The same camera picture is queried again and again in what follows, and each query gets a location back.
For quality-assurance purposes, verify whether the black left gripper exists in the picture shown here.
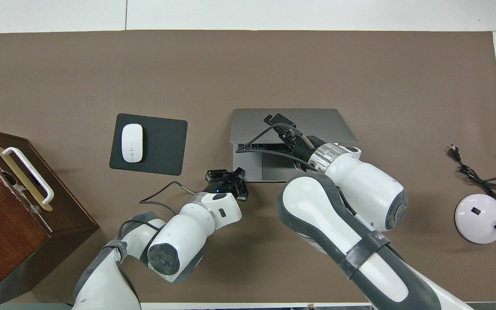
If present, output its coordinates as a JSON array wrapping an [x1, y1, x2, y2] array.
[[203, 167, 249, 203]]

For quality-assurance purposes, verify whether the silver laptop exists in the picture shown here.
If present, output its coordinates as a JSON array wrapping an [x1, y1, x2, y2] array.
[[229, 108, 357, 183]]

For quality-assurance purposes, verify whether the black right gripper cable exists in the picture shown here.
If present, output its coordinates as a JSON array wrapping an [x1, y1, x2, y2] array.
[[235, 123, 317, 171]]

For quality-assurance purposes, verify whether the black lamp power cable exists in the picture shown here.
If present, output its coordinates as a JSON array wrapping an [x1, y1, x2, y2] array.
[[450, 145, 496, 236]]

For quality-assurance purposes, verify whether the dark wooden box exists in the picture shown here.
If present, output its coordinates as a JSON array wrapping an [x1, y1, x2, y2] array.
[[0, 126, 100, 308]]

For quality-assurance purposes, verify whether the brown table mat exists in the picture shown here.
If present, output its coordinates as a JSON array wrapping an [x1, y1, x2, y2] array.
[[0, 29, 496, 304]]

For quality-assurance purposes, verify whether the black mouse pad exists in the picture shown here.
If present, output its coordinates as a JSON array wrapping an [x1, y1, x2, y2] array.
[[109, 113, 188, 176]]

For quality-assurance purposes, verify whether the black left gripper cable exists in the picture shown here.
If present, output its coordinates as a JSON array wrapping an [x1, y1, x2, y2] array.
[[139, 181, 197, 216]]

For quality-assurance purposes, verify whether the white desk lamp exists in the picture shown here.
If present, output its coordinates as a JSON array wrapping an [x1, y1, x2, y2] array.
[[455, 154, 496, 245]]

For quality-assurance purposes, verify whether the white box handle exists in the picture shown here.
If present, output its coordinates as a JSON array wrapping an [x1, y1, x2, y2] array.
[[2, 147, 55, 205]]

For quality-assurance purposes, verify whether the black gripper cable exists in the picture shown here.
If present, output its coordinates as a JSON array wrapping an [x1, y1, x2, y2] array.
[[235, 123, 317, 171], [139, 181, 197, 216]]

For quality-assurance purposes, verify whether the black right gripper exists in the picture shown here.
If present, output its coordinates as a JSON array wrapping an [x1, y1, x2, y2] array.
[[263, 113, 317, 162]]

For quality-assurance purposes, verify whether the white computer mouse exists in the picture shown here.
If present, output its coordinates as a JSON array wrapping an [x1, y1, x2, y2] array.
[[121, 124, 144, 163]]

